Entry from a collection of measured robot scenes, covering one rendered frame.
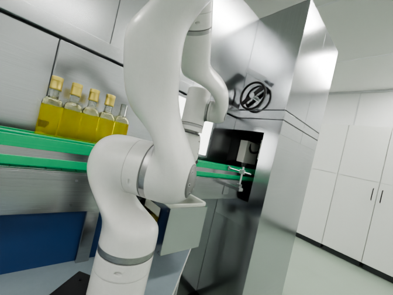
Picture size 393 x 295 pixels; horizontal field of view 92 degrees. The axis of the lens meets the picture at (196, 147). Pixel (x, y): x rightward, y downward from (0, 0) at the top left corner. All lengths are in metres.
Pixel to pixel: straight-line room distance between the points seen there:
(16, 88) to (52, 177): 0.41
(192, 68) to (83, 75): 0.52
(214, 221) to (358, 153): 2.95
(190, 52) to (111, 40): 0.56
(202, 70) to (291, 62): 0.98
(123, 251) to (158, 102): 0.28
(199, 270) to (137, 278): 1.33
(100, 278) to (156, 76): 0.39
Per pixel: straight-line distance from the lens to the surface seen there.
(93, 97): 0.82
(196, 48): 0.56
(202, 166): 1.08
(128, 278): 0.46
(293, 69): 1.47
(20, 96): 0.97
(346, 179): 3.99
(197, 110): 0.67
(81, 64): 0.97
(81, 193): 0.71
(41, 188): 0.70
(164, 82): 0.34
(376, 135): 4.04
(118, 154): 0.40
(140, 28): 0.34
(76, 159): 0.70
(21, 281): 0.79
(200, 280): 1.82
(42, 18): 1.00
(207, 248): 1.70
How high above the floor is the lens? 1.21
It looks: level
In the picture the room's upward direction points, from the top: 13 degrees clockwise
